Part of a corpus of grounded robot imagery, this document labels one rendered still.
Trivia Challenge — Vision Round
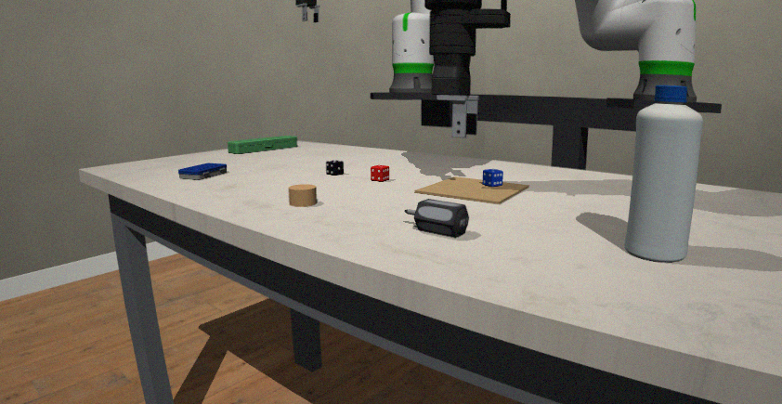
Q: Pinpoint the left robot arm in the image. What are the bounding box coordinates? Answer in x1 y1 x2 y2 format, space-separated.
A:
575 0 697 102

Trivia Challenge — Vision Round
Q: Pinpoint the red die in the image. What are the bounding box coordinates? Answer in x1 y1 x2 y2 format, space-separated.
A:
371 165 389 182

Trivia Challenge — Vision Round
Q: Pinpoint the tan cylinder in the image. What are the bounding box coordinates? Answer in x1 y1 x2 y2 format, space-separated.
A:
289 184 317 207

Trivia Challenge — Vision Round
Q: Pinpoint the black die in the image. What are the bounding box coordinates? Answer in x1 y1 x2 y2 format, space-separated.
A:
326 160 344 176

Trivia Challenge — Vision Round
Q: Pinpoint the tan flat mat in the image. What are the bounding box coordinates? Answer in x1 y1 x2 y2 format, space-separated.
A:
414 176 529 204

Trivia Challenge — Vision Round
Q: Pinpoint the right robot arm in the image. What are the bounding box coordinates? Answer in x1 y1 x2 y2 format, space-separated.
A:
389 0 434 93

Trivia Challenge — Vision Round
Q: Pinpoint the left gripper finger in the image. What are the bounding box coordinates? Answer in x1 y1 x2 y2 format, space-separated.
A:
437 95 467 137
466 96 479 135

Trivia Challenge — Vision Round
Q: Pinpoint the blue die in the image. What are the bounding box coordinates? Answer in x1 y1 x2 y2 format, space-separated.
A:
482 169 503 187

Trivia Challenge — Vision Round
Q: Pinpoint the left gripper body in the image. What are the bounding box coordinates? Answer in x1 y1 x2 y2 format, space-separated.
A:
424 0 511 96

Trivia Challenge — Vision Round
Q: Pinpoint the white plastic bottle with blue cap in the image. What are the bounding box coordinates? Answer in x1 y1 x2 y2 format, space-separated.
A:
625 85 703 262

